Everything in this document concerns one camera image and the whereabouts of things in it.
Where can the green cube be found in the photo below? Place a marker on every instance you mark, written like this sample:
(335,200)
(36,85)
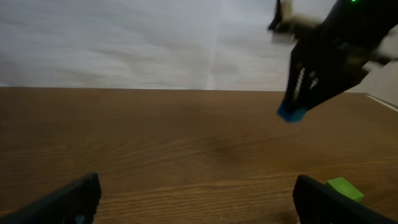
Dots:
(345,188)

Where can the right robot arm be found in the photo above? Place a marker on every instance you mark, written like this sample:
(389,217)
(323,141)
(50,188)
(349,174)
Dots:
(367,18)

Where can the blue cube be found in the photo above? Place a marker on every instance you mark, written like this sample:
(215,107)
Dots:
(292,115)

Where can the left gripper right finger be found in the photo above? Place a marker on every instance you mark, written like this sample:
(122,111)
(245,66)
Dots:
(323,202)

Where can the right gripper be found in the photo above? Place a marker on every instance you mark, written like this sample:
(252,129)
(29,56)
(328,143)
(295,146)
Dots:
(329,49)

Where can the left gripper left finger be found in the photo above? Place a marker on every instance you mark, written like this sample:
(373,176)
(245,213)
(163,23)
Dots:
(62,202)

